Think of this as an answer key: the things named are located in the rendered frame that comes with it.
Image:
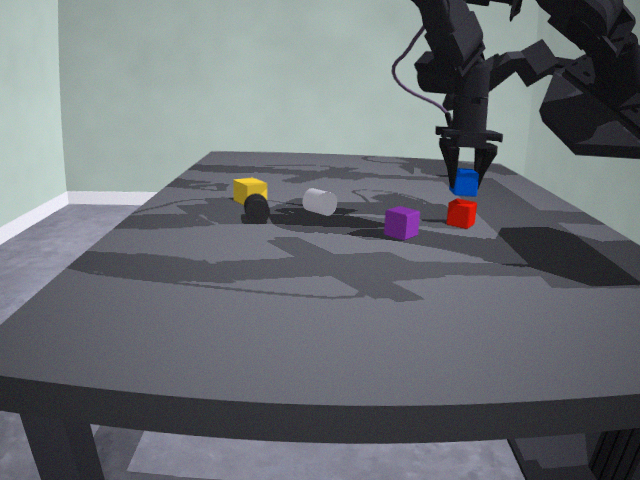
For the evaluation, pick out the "white cylinder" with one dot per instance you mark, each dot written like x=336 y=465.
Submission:
x=319 y=201

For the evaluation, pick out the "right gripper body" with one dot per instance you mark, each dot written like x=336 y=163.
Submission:
x=486 y=2

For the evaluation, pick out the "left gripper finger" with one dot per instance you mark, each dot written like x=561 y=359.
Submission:
x=453 y=155
x=489 y=156

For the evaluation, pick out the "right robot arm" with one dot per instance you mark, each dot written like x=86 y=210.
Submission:
x=487 y=60

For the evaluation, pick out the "purple cube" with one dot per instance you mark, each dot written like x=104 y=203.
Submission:
x=401 y=223

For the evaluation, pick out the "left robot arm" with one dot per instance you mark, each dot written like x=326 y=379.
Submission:
x=454 y=31

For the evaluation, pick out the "yellow cube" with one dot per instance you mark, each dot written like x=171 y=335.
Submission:
x=244 y=187

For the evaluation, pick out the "blue cube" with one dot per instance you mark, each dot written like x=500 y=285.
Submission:
x=466 y=183

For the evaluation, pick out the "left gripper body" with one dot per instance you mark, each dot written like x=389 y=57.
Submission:
x=467 y=129

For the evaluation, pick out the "red cube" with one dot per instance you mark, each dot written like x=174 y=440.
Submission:
x=461 y=213

